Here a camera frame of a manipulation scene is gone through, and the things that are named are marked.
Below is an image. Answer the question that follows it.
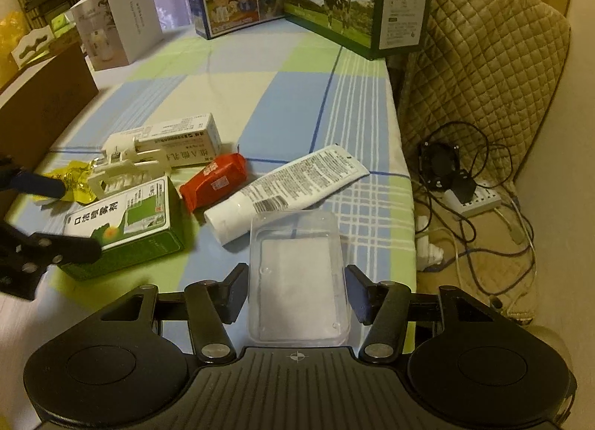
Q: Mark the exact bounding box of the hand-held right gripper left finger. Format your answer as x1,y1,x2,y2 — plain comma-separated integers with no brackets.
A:
100,263,249,363

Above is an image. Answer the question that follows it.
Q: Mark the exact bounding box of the yellow plastic bag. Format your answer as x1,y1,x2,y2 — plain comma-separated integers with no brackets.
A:
0,12,29,87

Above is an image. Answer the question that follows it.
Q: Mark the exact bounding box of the red snack packet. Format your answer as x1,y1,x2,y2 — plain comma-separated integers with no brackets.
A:
179,153,247,213

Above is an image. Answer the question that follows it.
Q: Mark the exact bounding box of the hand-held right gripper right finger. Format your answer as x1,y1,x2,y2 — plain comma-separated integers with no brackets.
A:
343,265,496,363

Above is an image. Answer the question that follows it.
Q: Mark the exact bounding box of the white power strip with cables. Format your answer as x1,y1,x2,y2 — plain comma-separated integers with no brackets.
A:
411,121,537,291

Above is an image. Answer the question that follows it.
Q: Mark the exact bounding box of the white plug adapter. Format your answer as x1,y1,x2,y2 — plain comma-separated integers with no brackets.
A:
415,215,443,269

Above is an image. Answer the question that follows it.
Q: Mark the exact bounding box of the yellow candy wrapper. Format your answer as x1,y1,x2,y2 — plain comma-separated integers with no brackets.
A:
46,160,96,205

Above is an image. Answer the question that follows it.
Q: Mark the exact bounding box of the white moustache cutout box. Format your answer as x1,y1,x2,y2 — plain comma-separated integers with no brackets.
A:
12,25,57,69

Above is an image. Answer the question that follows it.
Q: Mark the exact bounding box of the white open carton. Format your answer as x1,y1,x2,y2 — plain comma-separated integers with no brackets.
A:
70,0,164,70

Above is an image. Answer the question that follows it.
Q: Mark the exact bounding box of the green white medicine box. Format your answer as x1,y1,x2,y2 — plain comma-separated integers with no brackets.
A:
62,175,187,281

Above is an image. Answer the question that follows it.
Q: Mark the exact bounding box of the white cream tube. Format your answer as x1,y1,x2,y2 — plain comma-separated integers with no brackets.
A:
203,144,371,247

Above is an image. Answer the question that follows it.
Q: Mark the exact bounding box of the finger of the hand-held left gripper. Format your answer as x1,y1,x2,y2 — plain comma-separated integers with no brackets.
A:
0,221,102,303
0,155,70,200

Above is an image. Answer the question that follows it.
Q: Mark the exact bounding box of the small black fan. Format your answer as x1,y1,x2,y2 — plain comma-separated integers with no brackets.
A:
418,141,462,190

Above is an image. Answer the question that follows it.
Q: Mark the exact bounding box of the white plastic holder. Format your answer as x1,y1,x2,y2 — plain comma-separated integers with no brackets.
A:
88,130,175,200

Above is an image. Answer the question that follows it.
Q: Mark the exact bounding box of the checked tablecloth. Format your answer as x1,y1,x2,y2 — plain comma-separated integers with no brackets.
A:
49,16,418,359

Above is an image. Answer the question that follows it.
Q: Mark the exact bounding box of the brown cardboard box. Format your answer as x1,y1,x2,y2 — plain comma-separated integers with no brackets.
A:
0,42,99,180

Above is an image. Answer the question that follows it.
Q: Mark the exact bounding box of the black charger plug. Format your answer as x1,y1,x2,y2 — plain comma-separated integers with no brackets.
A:
448,170,476,203

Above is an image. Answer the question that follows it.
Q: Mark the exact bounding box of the quilted beige chair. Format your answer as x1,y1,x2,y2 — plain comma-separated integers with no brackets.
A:
393,0,572,324

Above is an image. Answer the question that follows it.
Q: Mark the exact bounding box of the green white packet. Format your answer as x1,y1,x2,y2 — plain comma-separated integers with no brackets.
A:
49,12,76,38

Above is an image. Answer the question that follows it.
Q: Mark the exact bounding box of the white cable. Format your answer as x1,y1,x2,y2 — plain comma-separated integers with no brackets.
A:
453,198,535,314

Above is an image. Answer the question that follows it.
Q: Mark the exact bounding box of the clear plastic container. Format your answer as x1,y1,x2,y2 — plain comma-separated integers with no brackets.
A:
248,210,351,347

